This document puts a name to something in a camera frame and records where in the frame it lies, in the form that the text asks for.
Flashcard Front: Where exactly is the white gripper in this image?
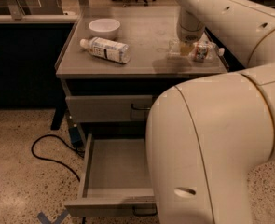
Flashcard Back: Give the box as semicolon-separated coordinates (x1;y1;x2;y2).
176;8;205;55

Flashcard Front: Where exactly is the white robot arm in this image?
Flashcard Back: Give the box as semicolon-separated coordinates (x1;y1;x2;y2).
145;0;275;224

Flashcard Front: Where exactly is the white labelled bottle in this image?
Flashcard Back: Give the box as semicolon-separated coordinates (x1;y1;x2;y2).
79;37;131;63

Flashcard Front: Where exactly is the grey drawer cabinet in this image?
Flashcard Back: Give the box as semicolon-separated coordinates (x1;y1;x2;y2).
56;7;227;142

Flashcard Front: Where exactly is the grey top drawer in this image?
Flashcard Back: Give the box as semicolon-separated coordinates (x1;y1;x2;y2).
66;95;153;123

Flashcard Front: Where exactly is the grey open middle drawer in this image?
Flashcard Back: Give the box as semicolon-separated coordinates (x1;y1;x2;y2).
65;135;158;217

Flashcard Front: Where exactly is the white bowl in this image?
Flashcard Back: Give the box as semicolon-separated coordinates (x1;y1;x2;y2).
89;19;120;40

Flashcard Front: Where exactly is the blue power adapter box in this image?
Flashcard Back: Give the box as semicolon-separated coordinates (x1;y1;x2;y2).
67;116;82;148

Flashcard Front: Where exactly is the blue tape cross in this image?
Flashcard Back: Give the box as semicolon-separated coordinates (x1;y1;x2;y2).
37;210;68;224

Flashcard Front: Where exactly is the black floor cable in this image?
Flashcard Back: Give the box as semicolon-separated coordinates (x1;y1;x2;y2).
31;133;86;182

